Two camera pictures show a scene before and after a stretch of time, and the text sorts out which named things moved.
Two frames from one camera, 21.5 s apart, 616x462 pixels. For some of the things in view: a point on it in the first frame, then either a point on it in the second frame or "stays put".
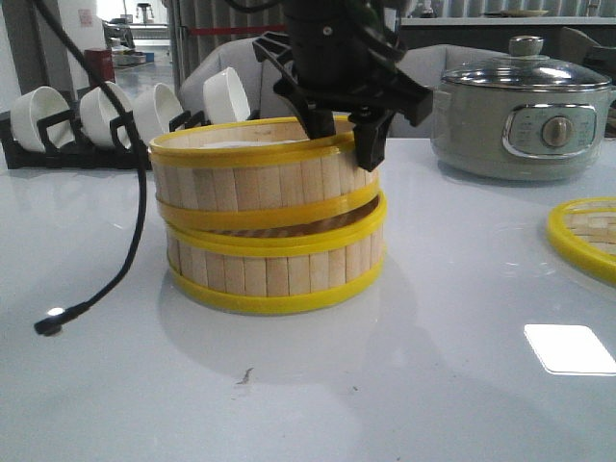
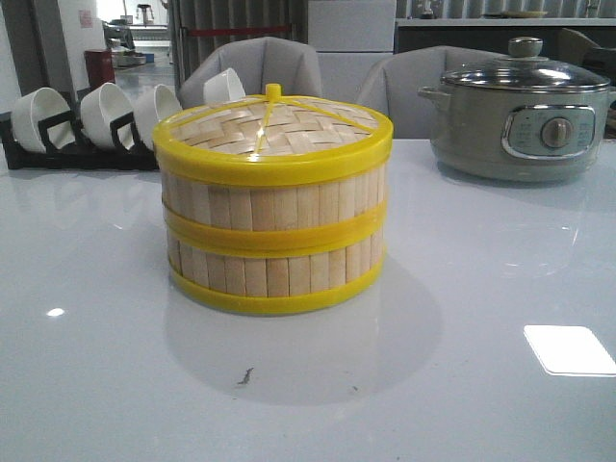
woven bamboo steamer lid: [585, 230] -> [272, 140]
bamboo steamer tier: [255, 171] -> [276, 217]
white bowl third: [153, 111] stays put
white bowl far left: [35, 104] stays put
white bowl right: [224, 98] stays put
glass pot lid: [526, 68] stays put
